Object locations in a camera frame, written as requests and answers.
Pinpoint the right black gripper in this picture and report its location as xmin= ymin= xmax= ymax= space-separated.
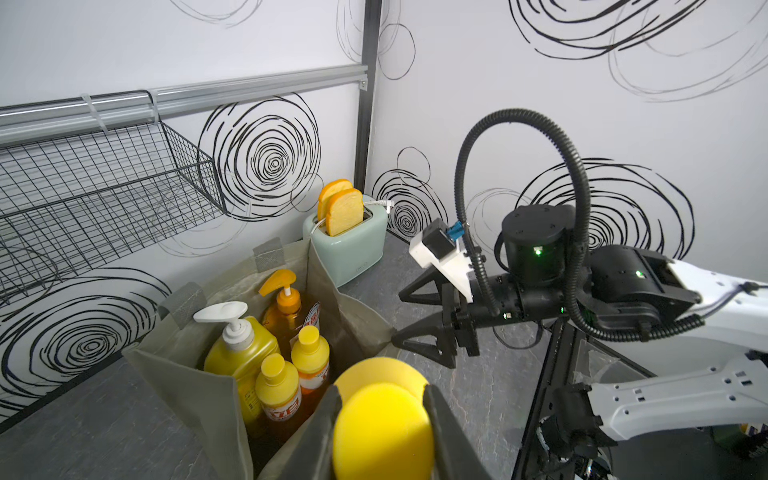
xmin=391 ymin=204 xmax=579 ymax=369

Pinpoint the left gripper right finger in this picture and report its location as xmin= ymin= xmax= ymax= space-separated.
xmin=423 ymin=384 xmax=491 ymax=480

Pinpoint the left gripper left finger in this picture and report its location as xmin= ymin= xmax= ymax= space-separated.
xmin=258 ymin=385 xmax=342 ymax=479

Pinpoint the yellow cap bottle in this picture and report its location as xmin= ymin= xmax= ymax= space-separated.
xmin=291 ymin=325 xmax=330 ymax=413
xmin=332 ymin=357 xmax=435 ymax=479
xmin=255 ymin=353 xmax=302 ymax=442

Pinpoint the yellow pump soap bottle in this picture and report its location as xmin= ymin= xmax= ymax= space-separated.
xmin=193 ymin=301 xmax=279 ymax=438

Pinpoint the orange pump soap bottle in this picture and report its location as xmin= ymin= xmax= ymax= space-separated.
xmin=259 ymin=269 xmax=321 ymax=361

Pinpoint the green fabric shopping bag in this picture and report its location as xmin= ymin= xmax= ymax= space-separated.
xmin=123 ymin=239 xmax=398 ymax=479

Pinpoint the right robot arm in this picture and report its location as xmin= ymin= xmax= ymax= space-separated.
xmin=392 ymin=205 xmax=767 ymax=479

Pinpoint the mint green toaster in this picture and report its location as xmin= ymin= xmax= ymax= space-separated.
xmin=302 ymin=195 xmax=391 ymax=287

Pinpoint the toast slice front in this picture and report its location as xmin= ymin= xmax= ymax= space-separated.
xmin=325 ymin=188 xmax=364 ymax=237

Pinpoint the toast slice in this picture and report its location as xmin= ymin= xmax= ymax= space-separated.
xmin=317 ymin=179 xmax=353 ymax=221
xmin=325 ymin=188 xmax=364 ymax=237

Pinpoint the toast slice back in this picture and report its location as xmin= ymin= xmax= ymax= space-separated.
xmin=317 ymin=179 xmax=353 ymax=221

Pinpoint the black wire basket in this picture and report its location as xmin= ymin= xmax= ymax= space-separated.
xmin=1 ymin=90 xmax=225 ymax=305

